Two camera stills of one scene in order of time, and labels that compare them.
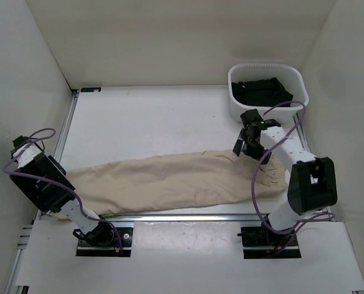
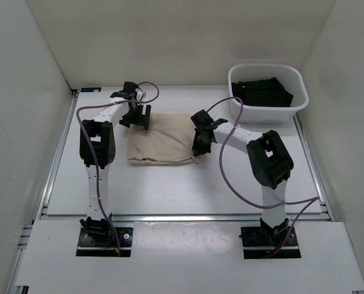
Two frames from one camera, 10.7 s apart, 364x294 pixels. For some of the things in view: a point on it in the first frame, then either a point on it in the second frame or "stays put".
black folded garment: (260, 92) stays put
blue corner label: (90, 89) stays put
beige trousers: (171, 181) -> (168, 140)
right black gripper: (256, 155) -> (197, 149)
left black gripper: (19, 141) -> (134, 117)
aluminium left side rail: (61, 144) stays put
